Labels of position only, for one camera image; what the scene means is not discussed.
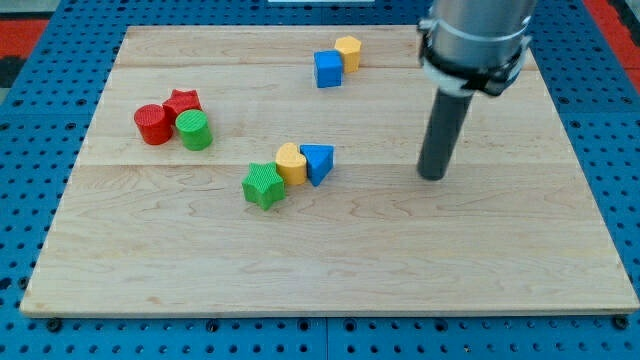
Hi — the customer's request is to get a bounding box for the green cylinder block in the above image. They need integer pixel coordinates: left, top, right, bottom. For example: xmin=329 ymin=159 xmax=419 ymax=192
xmin=175 ymin=109 xmax=213 ymax=151

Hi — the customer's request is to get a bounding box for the green star block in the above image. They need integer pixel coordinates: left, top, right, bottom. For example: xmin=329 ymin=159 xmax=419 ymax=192
xmin=242 ymin=162 xmax=286 ymax=210

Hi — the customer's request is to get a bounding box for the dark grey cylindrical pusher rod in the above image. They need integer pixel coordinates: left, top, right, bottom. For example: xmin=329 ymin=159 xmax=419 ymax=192
xmin=417 ymin=90 xmax=472 ymax=181

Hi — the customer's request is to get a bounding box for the yellow heart block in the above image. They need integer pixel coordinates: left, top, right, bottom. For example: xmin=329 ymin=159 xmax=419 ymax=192
xmin=275 ymin=142 xmax=307 ymax=185

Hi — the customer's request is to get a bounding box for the light wooden board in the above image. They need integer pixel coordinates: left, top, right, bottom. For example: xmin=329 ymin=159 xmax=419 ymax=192
xmin=20 ymin=26 xmax=639 ymax=318

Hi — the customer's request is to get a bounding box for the red star block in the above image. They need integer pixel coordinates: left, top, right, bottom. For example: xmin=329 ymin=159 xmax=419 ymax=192
xmin=162 ymin=89 xmax=202 ymax=125

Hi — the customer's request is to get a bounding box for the blue triangle block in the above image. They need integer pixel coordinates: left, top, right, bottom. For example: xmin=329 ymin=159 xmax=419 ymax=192
xmin=300 ymin=144 xmax=334 ymax=186

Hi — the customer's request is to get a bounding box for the yellow hexagon block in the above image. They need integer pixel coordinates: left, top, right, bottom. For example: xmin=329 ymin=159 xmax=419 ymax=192
xmin=334 ymin=36 xmax=362 ymax=73

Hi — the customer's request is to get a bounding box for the blue cube block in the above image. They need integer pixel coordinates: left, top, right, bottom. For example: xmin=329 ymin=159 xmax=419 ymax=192
xmin=314 ymin=50 xmax=343 ymax=88

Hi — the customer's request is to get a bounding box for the red cylinder block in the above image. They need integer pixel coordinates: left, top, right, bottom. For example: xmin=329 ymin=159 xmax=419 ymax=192
xmin=134 ymin=104 xmax=173 ymax=145

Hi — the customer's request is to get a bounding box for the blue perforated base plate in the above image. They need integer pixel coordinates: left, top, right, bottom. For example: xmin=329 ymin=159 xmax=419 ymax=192
xmin=1 ymin=0 xmax=639 ymax=359

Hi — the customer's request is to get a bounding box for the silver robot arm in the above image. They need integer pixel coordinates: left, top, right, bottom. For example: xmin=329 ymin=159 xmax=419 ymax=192
xmin=417 ymin=0 xmax=537 ymax=181

